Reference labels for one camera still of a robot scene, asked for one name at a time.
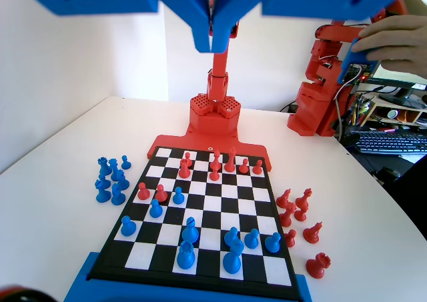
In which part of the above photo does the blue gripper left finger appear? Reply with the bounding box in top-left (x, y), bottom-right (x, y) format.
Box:
top-left (159, 0), bottom-right (214, 53)

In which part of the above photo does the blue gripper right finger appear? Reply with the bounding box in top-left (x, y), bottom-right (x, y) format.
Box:
top-left (213, 0), bottom-right (268, 53)

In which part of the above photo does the red leader arm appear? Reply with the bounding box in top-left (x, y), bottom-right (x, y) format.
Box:
top-left (287, 0), bottom-right (406, 138)

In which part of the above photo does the blue circuit board holder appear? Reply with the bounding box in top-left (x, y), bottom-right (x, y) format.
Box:
top-left (336, 37), bottom-right (383, 85)

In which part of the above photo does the red chess king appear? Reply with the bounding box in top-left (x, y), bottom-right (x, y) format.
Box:
top-left (224, 146), bottom-right (236, 173)

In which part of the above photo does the red chess rook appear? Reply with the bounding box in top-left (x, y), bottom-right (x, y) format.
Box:
top-left (178, 158), bottom-right (191, 179)
top-left (306, 252), bottom-right (332, 279)

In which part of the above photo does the blue chess rook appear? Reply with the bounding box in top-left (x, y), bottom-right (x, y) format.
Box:
top-left (176, 241), bottom-right (197, 270)
top-left (97, 157), bottom-right (111, 178)

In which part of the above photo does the blue chess knight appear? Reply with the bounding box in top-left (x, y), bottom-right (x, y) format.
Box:
top-left (115, 169), bottom-right (130, 191)
top-left (111, 181), bottom-right (127, 206)

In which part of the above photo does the blue king piece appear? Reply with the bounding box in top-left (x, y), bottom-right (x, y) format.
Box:
top-left (222, 239), bottom-right (244, 275)

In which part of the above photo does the person's hand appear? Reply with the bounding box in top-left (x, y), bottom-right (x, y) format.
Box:
top-left (352, 14), bottom-right (427, 82)

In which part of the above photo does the red board holder plate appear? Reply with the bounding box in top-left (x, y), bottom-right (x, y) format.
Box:
top-left (145, 133), bottom-right (272, 172)

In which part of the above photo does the wooden desk organizer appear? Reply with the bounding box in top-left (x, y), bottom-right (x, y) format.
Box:
top-left (348, 95), bottom-right (427, 131)

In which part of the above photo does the black and white chessboard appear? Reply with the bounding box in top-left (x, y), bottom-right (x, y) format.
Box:
top-left (88, 145), bottom-right (303, 299)

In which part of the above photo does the black computer monitor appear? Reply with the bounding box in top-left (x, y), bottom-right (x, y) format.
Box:
top-left (366, 60), bottom-right (427, 109)

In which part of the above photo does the black computer keyboard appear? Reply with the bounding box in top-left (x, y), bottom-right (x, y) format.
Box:
top-left (353, 130), bottom-right (427, 156)

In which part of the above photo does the black computer mouse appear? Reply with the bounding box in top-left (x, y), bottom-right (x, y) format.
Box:
top-left (373, 167), bottom-right (401, 183)

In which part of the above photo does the blue board holder plate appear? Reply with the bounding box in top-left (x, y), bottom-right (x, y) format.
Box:
top-left (65, 251), bottom-right (313, 302)

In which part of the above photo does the red and black round object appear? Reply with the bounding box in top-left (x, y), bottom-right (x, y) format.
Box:
top-left (0, 283), bottom-right (51, 302)

